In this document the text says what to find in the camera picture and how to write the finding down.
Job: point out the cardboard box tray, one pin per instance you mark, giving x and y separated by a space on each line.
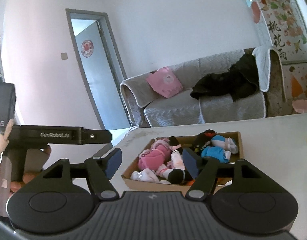
170 164

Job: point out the pink fluffy sock roll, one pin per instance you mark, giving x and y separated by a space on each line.
157 155

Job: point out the blue sock roll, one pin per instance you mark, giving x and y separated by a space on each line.
216 152

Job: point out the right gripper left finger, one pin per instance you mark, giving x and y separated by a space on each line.
99 173

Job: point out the pink white bow sock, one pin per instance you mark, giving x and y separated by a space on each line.
163 171

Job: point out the decorated refrigerator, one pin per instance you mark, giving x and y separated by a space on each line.
280 24

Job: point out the black clothing on sofa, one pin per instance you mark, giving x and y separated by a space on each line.
240 81

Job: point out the pink cushion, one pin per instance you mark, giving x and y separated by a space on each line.
164 82

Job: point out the black sock with yellow dot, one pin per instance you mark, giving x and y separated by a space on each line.
203 140

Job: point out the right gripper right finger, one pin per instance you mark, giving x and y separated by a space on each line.
203 171

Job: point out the black sock with blue band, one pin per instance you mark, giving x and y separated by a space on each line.
179 177

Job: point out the grey door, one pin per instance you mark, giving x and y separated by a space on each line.
100 65

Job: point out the grey sofa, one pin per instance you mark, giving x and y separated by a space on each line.
147 108

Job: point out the white sock roll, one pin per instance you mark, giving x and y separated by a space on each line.
146 175

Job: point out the white and blue sock bundle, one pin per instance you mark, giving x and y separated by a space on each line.
228 144

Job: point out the white pink striped sock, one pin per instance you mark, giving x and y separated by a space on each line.
177 160

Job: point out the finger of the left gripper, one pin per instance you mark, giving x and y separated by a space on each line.
95 136

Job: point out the black and pink sock roll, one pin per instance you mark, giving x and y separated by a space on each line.
175 145

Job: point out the person's left hand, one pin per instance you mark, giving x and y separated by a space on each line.
14 186

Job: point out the white quilted sofa throw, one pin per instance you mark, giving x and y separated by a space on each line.
262 56

